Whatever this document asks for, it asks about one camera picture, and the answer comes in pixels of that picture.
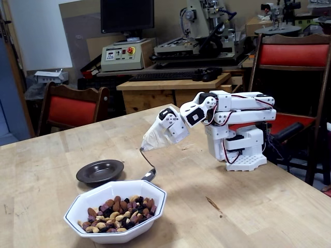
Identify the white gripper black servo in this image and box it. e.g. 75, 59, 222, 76
159, 108, 191, 144

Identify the beige masking tape wrap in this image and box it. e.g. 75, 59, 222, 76
141, 117, 173, 152

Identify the bent metal spoon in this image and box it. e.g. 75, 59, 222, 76
139, 146, 157, 181

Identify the white octagonal bowl blue rim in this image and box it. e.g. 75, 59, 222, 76
64, 180, 168, 244

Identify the white robot arm with base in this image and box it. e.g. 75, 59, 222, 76
180, 90, 277, 172

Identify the wooden workbench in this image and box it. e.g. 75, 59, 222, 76
116, 72, 233, 116

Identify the black computer keyboard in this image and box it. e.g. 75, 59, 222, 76
128, 71, 201, 82

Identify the black handheld device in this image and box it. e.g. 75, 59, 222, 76
193, 67, 223, 83

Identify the beige control box red button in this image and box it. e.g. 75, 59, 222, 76
100, 38, 153, 72

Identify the black plastic crate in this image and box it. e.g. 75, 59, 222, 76
77, 76, 122, 91

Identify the small dark brown dish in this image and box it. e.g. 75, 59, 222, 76
76, 160, 125, 185

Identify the black and red tray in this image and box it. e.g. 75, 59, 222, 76
80, 55, 102, 78

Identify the low wooden chair red padding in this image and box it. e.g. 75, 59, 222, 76
36, 81, 111, 137

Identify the beige benchtop milling machine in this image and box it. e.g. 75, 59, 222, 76
150, 0, 249, 69

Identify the mixed nuts and dried fruit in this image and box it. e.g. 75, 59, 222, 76
77, 195, 158, 234

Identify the grey flat panel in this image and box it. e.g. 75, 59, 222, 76
63, 12, 102, 86

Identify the black computer monitor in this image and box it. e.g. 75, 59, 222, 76
100, 0, 155, 38

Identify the black cylinder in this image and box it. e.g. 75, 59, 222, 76
274, 122, 305, 144

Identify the brown cardboard box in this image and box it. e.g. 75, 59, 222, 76
245, 15, 275, 37

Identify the white model house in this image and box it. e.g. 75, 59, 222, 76
34, 69, 69, 85

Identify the tall wooden chair red padding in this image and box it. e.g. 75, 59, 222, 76
243, 33, 331, 187

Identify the round black turntable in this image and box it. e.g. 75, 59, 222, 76
254, 24, 303, 36

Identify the clear plastic bag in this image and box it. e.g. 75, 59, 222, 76
24, 82, 49, 101

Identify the small metal mechanism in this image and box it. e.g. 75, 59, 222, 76
260, 2, 284, 28

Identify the white board panel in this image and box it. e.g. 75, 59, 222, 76
10, 0, 73, 71

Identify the green box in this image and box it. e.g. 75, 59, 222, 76
294, 15, 321, 33

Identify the thin dangling wire bundle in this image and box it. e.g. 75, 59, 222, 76
263, 133, 285, 161

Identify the dark metal door handle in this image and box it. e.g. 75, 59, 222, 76
0, 15, 12, 43

